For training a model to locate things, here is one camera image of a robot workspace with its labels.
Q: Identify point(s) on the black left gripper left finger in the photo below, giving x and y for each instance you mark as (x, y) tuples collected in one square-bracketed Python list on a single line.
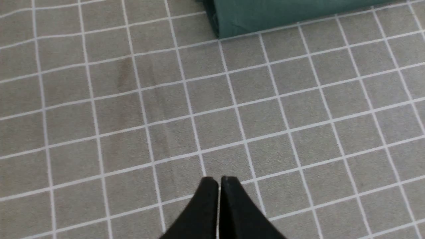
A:
[(198, 220)]

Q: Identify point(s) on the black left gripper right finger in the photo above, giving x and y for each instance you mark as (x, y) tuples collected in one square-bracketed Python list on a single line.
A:
[(240, 218)]

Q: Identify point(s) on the green long-sleeved shirt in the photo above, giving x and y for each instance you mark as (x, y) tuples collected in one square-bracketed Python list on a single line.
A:
[(229, 18)]

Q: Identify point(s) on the grey checked tablecloth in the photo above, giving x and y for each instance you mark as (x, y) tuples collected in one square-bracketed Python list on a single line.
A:
[(113, 110)]

